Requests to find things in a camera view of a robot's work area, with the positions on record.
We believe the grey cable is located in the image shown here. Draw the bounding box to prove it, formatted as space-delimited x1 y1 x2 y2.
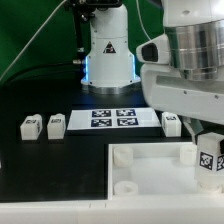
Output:
0 0 68 81

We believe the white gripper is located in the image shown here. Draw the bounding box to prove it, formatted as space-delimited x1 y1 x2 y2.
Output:
141 64 224 144

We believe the black camera stand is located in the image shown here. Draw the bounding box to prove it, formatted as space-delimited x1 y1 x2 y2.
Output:
64 0 96 63

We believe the white sheet with tags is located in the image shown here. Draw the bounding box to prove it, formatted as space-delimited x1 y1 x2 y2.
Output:
67 107 161 130

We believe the white obstacle fence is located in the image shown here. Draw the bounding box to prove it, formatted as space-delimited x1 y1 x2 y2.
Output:
0 193 224 224

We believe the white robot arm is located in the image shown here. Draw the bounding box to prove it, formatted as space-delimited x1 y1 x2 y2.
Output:
84 0 224 125

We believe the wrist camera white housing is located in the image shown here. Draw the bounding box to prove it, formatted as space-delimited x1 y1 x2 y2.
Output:
136 34 170 65

